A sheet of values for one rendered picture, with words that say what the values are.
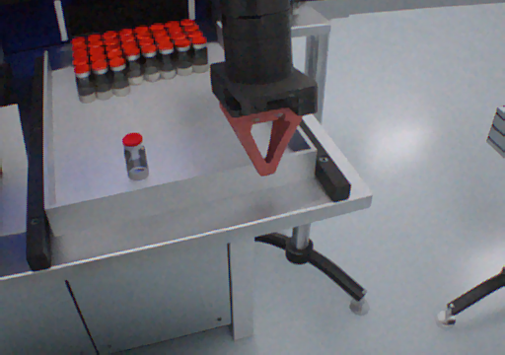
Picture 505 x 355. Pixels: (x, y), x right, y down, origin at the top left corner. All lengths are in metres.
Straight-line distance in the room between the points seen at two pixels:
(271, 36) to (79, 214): 0.23
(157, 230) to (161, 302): 0.73
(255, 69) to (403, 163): 1.66
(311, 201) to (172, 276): 0.67
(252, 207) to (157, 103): 0.22
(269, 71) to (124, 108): 0.27
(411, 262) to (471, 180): 0.53
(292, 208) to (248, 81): 0.14
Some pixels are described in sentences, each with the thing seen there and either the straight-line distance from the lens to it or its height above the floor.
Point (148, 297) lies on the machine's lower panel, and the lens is 1.16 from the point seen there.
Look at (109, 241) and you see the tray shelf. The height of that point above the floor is 0.88.
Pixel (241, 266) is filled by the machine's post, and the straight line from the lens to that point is 1.16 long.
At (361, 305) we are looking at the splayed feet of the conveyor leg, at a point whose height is 0.02.
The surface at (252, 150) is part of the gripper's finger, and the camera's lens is 0.44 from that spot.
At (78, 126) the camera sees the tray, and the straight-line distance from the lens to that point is 0.61.
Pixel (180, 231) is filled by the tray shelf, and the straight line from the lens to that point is 0.46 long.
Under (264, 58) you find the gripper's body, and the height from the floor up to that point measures 1.03.
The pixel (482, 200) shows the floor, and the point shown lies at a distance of 1.97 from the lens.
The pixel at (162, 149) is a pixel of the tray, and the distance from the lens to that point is 0.55.
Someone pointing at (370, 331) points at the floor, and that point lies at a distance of 1.46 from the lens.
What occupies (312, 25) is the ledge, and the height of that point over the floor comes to 0.88.
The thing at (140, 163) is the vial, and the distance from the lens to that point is 0.50.
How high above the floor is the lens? 1.21
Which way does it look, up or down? 39 degrees down
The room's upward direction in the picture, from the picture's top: straight up
